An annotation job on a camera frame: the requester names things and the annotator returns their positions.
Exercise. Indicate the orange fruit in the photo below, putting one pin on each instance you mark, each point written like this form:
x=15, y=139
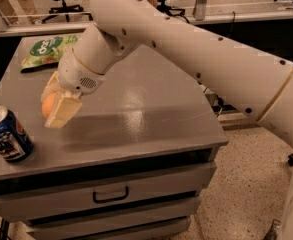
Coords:
x=47, y=105

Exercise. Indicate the grey drawer cabinet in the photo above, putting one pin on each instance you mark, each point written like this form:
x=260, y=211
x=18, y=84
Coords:
x=148, y=127

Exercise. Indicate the dark object bottom right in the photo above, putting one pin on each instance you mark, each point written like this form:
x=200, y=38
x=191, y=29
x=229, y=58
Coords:
x=272, y=233

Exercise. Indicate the blue pepsi can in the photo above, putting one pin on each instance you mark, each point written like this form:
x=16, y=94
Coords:
x=15, y=143

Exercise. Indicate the black drawer handle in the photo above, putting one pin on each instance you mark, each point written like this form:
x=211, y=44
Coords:
x=99, y=197

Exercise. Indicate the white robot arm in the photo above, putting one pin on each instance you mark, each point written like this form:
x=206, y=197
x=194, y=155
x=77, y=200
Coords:
x=258, y=84

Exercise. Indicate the green snack bag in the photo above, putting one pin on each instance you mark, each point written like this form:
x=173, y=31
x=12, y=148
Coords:
x=48, y=51

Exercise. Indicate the black stand foot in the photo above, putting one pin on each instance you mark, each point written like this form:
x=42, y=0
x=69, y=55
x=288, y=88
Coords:
x=290, y=160

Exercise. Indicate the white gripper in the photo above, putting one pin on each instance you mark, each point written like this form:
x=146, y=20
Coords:
x=74, y=74

